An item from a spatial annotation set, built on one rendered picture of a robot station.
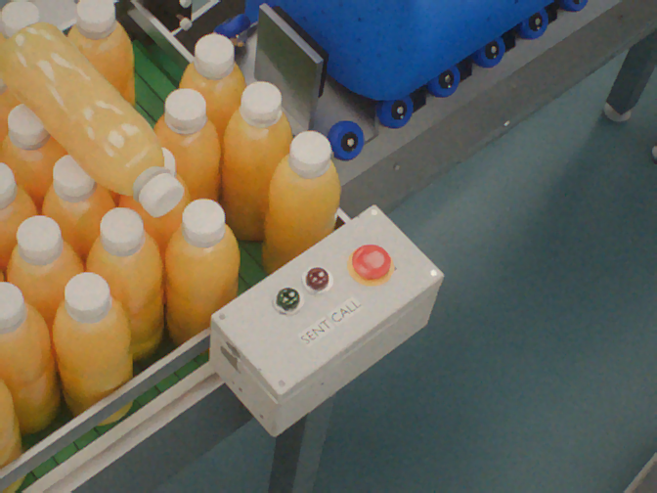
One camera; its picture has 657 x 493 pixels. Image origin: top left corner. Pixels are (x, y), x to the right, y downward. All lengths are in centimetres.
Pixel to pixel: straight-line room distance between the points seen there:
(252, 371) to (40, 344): 20
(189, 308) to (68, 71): 26
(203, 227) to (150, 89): 40
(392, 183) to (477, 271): 99
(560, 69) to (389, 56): 37
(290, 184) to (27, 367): 31
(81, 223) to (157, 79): 36
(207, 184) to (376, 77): 23
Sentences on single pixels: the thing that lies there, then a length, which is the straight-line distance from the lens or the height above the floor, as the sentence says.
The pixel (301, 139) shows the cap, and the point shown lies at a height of 112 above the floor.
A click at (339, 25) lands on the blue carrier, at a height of 105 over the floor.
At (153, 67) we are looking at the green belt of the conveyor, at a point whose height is 90.
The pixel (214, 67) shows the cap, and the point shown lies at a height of 111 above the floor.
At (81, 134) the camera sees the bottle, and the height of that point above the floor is 118.
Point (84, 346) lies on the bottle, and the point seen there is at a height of 107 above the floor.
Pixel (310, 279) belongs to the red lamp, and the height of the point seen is 111.
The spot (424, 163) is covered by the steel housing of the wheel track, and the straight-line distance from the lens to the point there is 158.
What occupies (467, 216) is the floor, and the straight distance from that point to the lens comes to 259.
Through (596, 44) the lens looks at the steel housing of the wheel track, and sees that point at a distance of 175.
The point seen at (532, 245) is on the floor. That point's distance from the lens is 258.
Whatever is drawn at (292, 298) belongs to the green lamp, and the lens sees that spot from 117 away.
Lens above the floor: 213
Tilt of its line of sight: 59 degrees down
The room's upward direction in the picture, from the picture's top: 10 degrees clockwise
